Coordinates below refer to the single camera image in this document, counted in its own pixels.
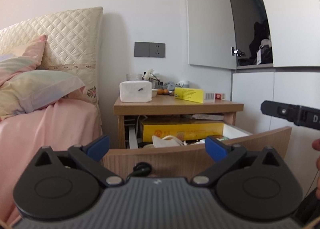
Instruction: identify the yellow white medicine box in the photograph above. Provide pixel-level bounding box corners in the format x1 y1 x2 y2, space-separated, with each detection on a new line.
174 87 216 104

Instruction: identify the wooden drawer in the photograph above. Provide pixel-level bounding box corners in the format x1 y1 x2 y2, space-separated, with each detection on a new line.
101 117 292 179

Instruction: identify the person right hand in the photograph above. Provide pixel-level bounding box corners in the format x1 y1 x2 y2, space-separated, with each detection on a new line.
312 139 320 199

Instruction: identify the pink bed sheet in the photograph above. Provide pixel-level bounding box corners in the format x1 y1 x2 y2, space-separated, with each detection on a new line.
1 99 102 224

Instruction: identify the long yellow box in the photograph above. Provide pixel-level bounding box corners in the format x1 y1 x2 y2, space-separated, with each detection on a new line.
139 118 224 142

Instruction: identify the white face mask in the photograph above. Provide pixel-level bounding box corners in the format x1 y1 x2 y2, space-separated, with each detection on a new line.
152 135 184 148

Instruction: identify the small red white box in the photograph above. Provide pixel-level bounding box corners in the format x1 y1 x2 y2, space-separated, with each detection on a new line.
215 93 226 100

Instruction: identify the wooden nightstand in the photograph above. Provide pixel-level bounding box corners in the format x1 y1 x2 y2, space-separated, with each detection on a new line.
113 95 244 148

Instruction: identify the white tissue pack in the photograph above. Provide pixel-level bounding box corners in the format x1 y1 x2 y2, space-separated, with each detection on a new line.
119 80 152 102

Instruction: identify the orange wooden gourd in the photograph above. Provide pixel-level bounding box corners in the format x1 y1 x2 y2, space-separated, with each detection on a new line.
157 88 170 95

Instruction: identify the pastel pillow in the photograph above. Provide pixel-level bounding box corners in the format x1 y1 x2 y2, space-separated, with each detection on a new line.
1 69 85 120

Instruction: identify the cream quilted headboard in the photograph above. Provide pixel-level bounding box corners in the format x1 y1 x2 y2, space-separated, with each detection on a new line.
1 7 103 105

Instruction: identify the white wardrobe door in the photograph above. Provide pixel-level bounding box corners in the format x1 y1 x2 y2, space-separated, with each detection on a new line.
187 0 236 69

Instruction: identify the grey wall socket panel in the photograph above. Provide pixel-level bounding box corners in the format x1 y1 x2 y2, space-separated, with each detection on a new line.
134 41 165 58

